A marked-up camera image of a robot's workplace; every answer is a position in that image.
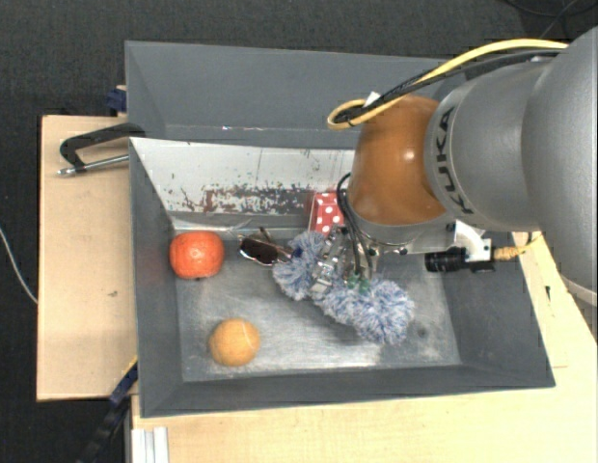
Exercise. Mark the yellow-orange ball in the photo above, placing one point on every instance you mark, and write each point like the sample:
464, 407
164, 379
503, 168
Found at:
234, 342

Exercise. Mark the grey metal bin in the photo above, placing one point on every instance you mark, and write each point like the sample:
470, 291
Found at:
289, 345

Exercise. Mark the black cylinder on white bracket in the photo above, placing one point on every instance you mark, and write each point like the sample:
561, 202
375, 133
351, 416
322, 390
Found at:
446, 260

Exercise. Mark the pale wood flat board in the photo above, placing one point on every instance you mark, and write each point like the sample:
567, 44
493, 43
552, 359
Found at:
84, 268

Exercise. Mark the red box with white dots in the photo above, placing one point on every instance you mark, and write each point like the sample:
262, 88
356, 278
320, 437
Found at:
327, 212

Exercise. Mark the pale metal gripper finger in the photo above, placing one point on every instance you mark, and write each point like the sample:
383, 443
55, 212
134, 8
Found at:
325, 269
320, 288

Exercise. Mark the orange fruit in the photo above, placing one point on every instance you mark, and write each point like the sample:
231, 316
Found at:
197, 254

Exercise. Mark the dark sunglasses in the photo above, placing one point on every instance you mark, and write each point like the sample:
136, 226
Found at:
258, 251

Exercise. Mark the blue and white fluffy cloth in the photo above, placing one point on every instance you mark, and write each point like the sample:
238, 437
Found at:
376, 311

